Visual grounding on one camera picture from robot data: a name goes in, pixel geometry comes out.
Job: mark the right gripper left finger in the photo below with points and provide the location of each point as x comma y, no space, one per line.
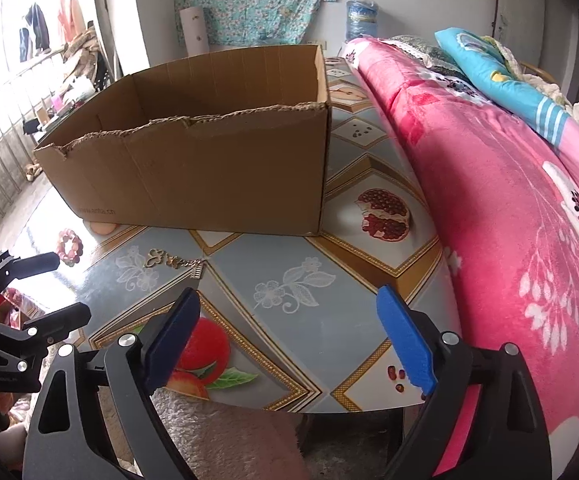
68,438

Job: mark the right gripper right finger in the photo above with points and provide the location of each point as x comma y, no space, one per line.
481,418

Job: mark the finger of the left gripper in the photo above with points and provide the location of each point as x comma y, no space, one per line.
53,327
15,268

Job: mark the white fluffy garment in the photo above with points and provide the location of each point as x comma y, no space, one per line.
221,441

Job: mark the dark grey cabinet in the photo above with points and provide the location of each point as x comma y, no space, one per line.
49,122

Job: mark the pink floral blanket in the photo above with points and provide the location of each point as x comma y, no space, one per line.
506,207

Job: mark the brown cardboard box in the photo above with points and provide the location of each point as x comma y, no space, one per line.
229,141

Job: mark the rolled pink paper tube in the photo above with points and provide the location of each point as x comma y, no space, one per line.
194,30

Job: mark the blue patterned pillow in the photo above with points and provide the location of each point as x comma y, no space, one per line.
485,67

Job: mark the blue water bottle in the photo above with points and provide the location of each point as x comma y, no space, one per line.
362,19

